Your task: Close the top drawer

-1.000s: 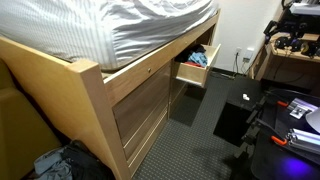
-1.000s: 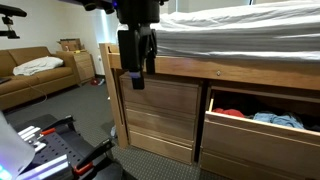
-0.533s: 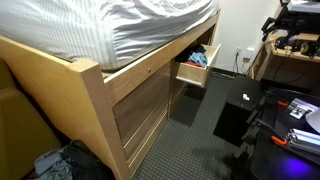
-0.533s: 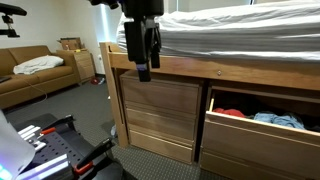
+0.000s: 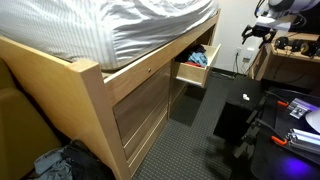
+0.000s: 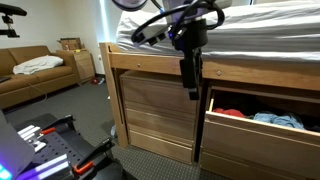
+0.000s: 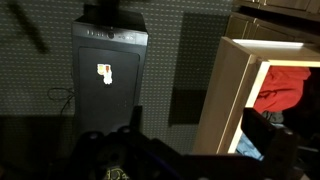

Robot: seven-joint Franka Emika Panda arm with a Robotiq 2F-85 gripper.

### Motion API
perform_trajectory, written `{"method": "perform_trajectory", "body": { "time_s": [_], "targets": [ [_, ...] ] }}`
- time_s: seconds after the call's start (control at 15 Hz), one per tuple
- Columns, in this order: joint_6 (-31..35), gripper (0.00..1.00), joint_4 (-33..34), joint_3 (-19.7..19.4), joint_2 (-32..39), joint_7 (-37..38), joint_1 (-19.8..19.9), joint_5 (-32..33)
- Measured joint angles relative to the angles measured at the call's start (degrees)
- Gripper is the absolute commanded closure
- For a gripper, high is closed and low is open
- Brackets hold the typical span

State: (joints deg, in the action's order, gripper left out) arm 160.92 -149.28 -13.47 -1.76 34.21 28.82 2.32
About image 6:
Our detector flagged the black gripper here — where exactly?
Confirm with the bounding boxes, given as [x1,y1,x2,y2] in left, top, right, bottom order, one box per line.
[173,18,210,101]

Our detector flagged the wooden drawer with clothes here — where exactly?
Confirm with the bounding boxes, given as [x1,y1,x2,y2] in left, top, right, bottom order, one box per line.
[202,96,320,175]

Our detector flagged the grey robot arm base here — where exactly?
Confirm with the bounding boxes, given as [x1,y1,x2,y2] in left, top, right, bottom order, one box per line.
[0,109,36,180]

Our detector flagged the wooden three-drawer dresser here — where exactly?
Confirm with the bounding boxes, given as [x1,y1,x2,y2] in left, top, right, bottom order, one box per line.
[119,70,202,165]

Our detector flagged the wooden dresser with open drawer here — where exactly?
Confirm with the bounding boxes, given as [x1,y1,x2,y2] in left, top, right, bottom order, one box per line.
[198,84,320,180]

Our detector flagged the red cloth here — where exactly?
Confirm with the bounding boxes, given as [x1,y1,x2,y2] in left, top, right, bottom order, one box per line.
[212,107,246,119]

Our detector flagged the mattress with white sheet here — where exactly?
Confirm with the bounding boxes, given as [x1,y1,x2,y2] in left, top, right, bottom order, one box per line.
[115,0,320,63]

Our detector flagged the blue cloth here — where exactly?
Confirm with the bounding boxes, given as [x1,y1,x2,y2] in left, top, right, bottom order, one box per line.
[253,111,305,131]

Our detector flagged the small wooden nightstand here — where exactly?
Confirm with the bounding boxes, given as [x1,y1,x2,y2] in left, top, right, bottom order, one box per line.
[55,49,96,85]

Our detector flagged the black robot cart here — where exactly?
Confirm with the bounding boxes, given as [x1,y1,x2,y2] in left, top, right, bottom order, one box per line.
[4,113,126,180]

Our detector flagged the orange and black clamp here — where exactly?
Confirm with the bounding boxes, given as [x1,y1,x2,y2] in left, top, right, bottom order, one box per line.
[39,114,76,136]
[72,137,116,176]

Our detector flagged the cardboard box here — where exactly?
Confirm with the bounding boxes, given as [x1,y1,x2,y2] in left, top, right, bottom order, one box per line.
[57,37,83,52]

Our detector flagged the brown sofa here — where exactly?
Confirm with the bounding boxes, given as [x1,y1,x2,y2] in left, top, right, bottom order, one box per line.
[0,45,81,110]

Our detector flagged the white blanket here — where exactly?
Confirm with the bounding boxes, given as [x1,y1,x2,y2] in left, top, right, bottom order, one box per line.
[12,55,65,76]

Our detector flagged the wooden bed frame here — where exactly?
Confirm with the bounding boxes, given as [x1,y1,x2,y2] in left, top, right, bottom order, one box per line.
[99,42,320,149]

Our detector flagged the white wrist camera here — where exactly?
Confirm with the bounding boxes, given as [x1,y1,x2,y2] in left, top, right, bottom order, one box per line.
[131,23,170,47]

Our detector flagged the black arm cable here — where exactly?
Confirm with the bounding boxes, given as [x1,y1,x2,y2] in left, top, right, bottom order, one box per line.
[130,0,226,44]

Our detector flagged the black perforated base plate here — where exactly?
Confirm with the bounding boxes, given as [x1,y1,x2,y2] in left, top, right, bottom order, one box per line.
[14,114,116,180]

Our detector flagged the black camera on stand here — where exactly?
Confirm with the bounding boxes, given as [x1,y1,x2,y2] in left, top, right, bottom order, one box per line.
[0,3,28,39]

